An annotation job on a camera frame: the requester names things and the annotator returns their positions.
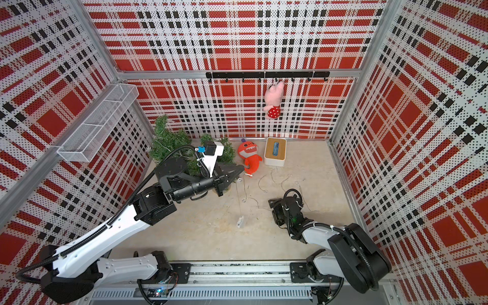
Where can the black hook rail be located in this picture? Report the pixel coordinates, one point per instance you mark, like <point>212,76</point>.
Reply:
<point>275,75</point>

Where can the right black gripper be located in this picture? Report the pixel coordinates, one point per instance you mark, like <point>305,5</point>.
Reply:
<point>276,206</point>

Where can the red shark plush toy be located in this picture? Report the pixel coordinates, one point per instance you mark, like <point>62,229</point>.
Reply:
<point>248,151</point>

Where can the small christmas tree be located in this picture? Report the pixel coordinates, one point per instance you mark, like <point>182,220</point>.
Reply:
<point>227,157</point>
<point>166,141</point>

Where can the white wooden tissue box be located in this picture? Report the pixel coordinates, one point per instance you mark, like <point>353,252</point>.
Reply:
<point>275,152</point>

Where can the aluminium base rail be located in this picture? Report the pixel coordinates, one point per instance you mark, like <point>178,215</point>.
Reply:
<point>225,280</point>

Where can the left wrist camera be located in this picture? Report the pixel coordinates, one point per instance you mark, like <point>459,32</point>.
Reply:
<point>207,156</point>

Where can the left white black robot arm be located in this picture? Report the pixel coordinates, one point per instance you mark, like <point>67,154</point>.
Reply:
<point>68,273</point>

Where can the white wire mesh shelf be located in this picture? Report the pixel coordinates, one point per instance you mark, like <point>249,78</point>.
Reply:
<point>87,139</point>

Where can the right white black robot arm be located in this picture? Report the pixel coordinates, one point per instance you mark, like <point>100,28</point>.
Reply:
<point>347,252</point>

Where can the pink pig plush toy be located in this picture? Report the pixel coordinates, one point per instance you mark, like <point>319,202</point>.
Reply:
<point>273,99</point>

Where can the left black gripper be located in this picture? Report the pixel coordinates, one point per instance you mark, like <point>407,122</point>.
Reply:
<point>225,180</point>

